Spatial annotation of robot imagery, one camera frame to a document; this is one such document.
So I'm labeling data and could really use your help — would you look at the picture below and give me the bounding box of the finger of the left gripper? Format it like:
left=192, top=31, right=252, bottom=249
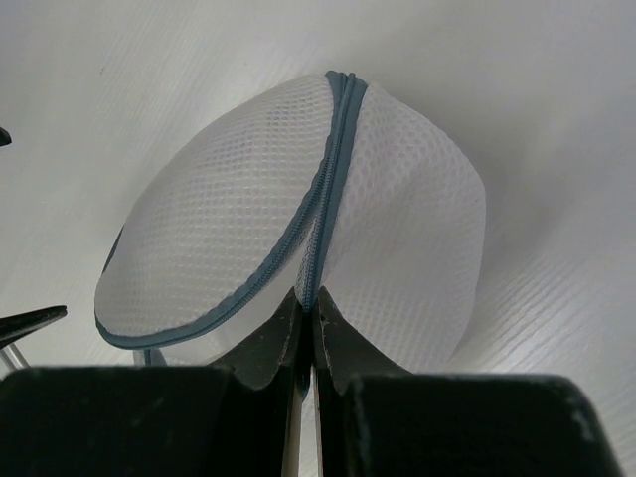
left=0, top=305, right=68, bottom=343

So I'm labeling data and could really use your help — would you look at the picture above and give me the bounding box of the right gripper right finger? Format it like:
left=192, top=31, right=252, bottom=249
left=311, top=289, right=621, bottom=476

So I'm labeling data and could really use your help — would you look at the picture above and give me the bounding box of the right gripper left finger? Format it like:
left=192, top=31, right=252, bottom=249
left=1, top=294, right=303, bottom=476

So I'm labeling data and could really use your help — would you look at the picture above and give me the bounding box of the clear plastic dome insert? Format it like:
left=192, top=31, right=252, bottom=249
left=94, top=72, right=486, bottom=372

